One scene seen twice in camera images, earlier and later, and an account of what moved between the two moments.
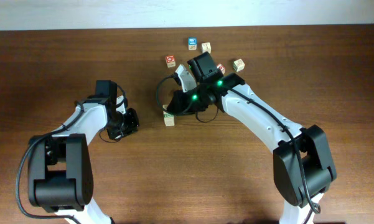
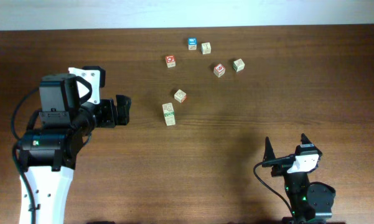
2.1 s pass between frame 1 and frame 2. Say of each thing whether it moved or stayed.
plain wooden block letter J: stayed
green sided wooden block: stayed
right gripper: moved
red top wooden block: stayed
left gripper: moved
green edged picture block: stayed
